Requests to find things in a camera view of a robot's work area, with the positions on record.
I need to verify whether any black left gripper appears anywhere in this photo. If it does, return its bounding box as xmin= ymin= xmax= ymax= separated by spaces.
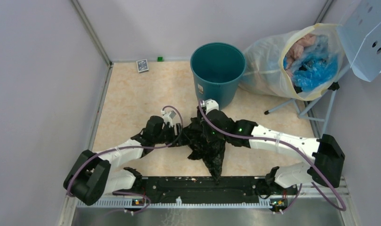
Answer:
xmin=153 ymin=123 xmax=192 ymax=147

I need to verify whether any black trash bag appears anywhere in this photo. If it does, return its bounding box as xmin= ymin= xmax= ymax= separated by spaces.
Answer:
xmin=181 ymin=110 xmax=226 ymax=184

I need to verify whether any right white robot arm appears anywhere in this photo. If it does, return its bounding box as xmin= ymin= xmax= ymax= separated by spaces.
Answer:
xmin=200 ymin=110 xmax=345 ymax=194

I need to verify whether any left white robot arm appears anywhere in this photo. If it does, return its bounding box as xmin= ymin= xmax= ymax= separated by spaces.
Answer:
xmin=63 ymin=114 xmax=183 ymax=206

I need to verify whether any teal plastic trash bin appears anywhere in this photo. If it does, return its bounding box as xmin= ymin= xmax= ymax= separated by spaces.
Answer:
xmin=190 ymin=42 xmax=247 ymax=109

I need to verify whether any translucent bag of trash bags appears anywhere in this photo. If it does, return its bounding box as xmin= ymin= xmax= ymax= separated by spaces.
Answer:
xmin=239 ymin=23 xmax=344 ymax=101

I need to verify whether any pink trash bag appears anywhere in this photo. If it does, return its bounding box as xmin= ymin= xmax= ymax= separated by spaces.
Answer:
xmin=283 ymin=33 xmax=317 ymax=78

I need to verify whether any blue trash bag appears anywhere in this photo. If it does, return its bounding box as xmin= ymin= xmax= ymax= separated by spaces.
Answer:
xmin=290 ymin=35 xmax=341 ymax=93

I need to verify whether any blue playing card box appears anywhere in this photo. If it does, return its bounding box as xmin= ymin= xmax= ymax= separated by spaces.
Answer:
xmin=136 ymin=59 xmax=149 ymax=73

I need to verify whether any perforated light blue panel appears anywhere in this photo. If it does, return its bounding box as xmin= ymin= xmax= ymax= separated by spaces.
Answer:
xmin=336 ymin=0 xmax=381 ymax=82

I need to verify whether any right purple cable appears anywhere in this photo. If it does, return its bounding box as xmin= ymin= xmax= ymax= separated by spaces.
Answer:
xmin=198 ymin=99 xmax=347 ymax=212

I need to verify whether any purple cable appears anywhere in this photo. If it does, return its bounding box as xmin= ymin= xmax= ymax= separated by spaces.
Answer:
xmin=198 ymin=99 xmax=347 ymax=212
xmin=66 ymin=105 xmax=184 ymax=198

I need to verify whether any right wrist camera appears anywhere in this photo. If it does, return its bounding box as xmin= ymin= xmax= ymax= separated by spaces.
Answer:
xmin=198 ymin=99 xmax=219 ymax=115

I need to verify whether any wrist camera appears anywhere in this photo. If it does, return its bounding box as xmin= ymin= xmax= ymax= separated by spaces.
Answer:
xmin=161 ymin=109 xmax=177 ymax=128
xmin=198 ymin=99 xmax=219 ymax=115

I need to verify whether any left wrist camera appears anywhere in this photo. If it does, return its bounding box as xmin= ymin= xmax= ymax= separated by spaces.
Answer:
xmin=161 ymin=109 xmax=177 ymax=128

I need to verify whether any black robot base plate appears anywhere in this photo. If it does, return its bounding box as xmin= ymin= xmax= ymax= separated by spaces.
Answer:
xmin=133 ymin=176 xmax=283 ymax=204

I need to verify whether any white cable duct strip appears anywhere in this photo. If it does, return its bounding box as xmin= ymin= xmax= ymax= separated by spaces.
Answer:
xmin=76 ymin=197 xmax=272 ymax=210

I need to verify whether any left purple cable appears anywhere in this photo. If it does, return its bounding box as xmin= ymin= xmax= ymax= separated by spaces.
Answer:
xmin=66 ymin=105 xmax=184 ymax=198

